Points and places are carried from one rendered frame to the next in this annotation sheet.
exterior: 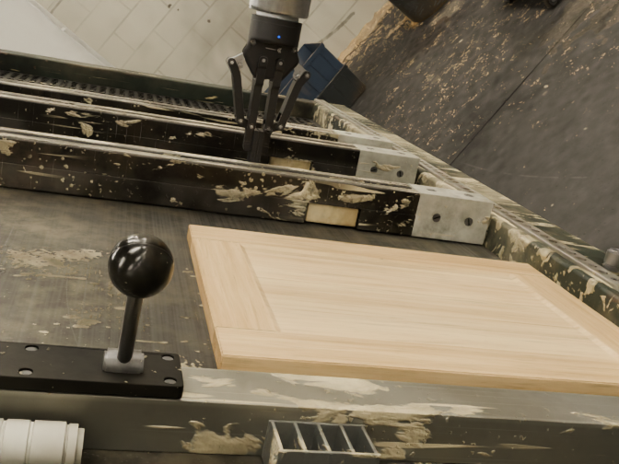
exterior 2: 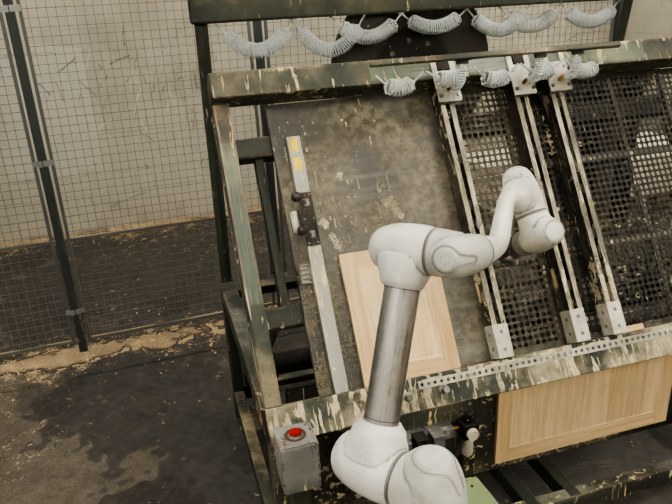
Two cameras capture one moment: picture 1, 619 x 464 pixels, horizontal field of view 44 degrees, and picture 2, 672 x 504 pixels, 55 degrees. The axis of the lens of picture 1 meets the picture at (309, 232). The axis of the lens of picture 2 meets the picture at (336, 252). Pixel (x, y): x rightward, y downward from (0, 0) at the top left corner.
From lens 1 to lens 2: 2.04 m
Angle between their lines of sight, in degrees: 64
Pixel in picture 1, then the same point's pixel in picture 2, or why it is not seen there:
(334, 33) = not seen: outside the picture
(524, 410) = (325, 317)
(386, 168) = (569, 326)
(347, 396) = (318, 278)
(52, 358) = (310, 222)
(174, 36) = not seen: outside the picture
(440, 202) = (492, 334)
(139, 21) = not seen: outside the picture
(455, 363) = (355, 312)
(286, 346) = (349, 269)
